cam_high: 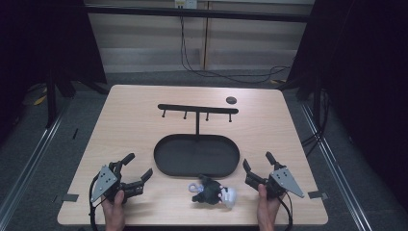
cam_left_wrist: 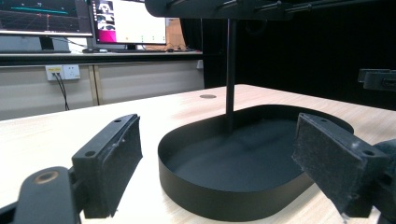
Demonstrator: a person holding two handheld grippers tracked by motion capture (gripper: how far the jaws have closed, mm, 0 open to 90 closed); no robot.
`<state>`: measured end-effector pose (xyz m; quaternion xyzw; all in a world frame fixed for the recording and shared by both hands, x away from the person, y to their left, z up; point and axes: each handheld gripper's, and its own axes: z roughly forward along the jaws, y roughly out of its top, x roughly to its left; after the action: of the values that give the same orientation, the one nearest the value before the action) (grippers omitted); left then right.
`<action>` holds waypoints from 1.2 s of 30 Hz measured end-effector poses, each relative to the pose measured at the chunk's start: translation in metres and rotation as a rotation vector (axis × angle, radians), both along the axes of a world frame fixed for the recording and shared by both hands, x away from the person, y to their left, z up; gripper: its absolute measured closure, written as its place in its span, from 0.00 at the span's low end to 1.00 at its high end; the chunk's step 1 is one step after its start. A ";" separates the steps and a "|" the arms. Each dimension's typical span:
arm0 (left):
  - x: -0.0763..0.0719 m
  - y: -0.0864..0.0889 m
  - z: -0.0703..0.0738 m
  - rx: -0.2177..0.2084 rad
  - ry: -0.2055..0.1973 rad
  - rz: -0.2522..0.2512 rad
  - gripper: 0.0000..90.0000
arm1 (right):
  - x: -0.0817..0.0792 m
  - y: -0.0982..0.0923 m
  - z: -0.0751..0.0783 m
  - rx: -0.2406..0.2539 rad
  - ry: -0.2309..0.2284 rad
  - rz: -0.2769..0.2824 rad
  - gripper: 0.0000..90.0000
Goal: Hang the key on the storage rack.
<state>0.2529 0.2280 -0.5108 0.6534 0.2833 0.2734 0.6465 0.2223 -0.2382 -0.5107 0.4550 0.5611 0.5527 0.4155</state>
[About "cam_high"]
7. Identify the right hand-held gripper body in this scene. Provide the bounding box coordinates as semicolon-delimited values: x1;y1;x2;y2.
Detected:
244;163;305;200

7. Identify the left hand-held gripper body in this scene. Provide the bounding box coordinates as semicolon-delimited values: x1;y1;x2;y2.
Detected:
90;161;145;205

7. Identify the black and white plush keychain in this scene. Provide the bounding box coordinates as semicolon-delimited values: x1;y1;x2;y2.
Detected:
188;173;238;210

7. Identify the black hook rack with tray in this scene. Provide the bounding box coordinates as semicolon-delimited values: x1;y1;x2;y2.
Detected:
153;103;242;179

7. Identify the person's left hand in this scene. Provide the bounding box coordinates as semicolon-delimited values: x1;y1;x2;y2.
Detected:
101;190;127;231

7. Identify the person's right hand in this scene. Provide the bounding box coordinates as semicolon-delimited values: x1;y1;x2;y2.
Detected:
256;183;283;231

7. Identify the grey tape piece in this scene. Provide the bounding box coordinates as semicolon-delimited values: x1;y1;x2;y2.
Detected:
307;190;329;200
61;192;80;203

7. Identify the yellow tape strip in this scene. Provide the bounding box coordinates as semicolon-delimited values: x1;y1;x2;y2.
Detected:
33;93;48;107

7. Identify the black curtain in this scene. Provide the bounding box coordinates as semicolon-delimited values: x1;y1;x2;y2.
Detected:
0;0;110;145
278;0;408;206

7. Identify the left hand-held gripper cable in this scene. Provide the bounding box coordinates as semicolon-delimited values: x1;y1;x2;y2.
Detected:
88;174;107;231

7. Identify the hand-held gripper cable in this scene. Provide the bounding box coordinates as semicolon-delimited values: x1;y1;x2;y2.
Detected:
88;174;107;231
277;192;294;231

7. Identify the right hand-held gripper cable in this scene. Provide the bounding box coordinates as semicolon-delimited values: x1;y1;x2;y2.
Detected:
277;192;294;231

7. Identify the metal floor rail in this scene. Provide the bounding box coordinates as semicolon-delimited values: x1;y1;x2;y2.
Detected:
0;102;70;225
299;102;374;231

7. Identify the black cable bundle by stand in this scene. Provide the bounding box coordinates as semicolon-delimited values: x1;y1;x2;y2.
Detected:
300;89;332;158

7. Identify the black cable along wall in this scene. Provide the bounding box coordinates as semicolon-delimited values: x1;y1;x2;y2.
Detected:
178;14;293;86

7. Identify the black horizontal frame bar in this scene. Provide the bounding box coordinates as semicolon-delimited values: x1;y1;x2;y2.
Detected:
84;4;312;24

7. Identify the white wall socket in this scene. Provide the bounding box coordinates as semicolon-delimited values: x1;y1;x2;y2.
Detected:
173;0;198;10

